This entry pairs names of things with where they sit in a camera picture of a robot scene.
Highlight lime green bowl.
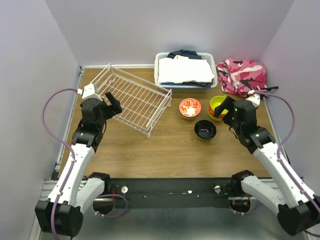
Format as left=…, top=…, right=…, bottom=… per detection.
left=209, top=115, right=222, bottom=122
left=209, top=95, right=227, bottom=109

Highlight beige bowl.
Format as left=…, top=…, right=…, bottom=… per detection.
left=194, top=120, right=217, bottom=141

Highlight white bowl orange pattern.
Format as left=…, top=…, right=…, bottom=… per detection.
left=178, top=98, right=202, bottom=120

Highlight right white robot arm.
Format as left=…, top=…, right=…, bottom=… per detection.
left=214, top=96, right=320, bottom=236

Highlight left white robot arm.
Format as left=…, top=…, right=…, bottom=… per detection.
left=35, top=92, right=122, bottom=240

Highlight pink camouflage garment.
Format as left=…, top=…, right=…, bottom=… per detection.
left=217, top=58, right=279, bottom=98

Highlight white plastic laundry basket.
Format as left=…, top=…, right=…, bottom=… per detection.
left=154, top=52, right=218, bottom=93

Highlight white folded cloth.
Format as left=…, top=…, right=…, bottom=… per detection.
left=158, top=57, right=215, bottom=84

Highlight dark blue clothes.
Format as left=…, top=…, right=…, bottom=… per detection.
left=167, top=49, right=202, bottom=60

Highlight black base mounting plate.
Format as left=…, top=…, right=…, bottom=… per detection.
left=92, top=177, right=261, bottom=210

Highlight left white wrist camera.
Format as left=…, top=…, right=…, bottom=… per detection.
left=76, top=83, right=102, bottom=101

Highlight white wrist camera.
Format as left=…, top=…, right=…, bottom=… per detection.
left=245, top=90, right=261, bottom=109
left=76, top=83, right=102, bottom=101

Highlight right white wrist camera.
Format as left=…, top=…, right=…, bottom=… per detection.
left=245, top=90, right=261, bottom=109

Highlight white wire dish rack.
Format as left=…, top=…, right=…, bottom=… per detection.
left=91, top=64, right=172, bottom=137

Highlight aluminium table frame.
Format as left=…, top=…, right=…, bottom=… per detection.
left=28, top=64, right=311, bottom=240

